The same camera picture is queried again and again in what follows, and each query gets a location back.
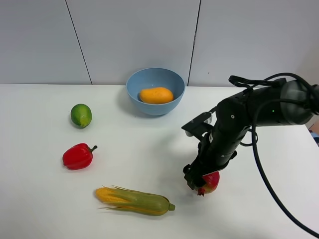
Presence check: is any green lime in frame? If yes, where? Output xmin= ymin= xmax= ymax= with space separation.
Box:
xmin=70 ymin=104 xmax=92 ymax=128

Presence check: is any black cable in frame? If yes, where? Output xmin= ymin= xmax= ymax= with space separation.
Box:
xmin=228 ymin=72 xmax=319 ymax=239

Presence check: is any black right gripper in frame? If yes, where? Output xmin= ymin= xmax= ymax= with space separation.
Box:
xmin=183 ymin=117 xmax=251 ymax=190

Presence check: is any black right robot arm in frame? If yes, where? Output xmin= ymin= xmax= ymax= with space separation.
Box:
xmin=182 ymin=79 xmax=319 ymax=190

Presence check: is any light blue bowl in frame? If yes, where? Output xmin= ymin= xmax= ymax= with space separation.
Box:
xmin=126 ymin=68 xmax=186 ymax=116

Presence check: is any yellow mango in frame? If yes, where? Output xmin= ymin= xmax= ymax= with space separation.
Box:
xmin=139 ymin=87 xmax=174 ymax=104

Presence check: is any red bell pepper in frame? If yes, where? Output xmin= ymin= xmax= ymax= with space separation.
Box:
xmin=62 ymin=143 xmax=98 ymax=170

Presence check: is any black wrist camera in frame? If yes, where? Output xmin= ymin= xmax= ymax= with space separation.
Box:
xmin=181 ymin=112 xmax=213 ymax=140

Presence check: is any corn cob with husk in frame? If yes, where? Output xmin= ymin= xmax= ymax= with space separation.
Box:
xmin=95 ymin=186 xmax=175 ymax=216

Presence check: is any red pomegranate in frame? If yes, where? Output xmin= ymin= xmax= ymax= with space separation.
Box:
xmin=197 ymin=171 xmax=220 ymax=196

